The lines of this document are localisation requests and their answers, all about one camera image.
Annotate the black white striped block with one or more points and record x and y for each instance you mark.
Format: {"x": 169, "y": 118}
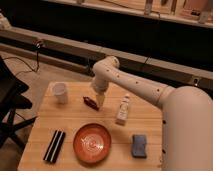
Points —
{"x": 54, "y": 147}

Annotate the white paper cup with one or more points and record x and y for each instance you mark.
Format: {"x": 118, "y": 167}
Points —
{"x": 59, "y": 90}

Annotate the black office chair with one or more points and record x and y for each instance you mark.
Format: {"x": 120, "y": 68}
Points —
{"x": 11, "y": 99}

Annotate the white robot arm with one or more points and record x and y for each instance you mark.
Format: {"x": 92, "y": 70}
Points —
{"x": 187, "y": 115}

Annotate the dark red pepper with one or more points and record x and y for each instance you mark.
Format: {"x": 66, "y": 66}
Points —
{"x": 91, "y": 103}

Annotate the white squeeze bottle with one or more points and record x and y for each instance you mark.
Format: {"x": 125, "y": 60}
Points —
{"x": 123, "y": 110}

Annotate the blue sponge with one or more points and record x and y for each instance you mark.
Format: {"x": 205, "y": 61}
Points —
{"x": 138, "y": 149}

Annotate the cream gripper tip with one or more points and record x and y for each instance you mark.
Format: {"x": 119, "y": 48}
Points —
{"x": 100, "y": 100}

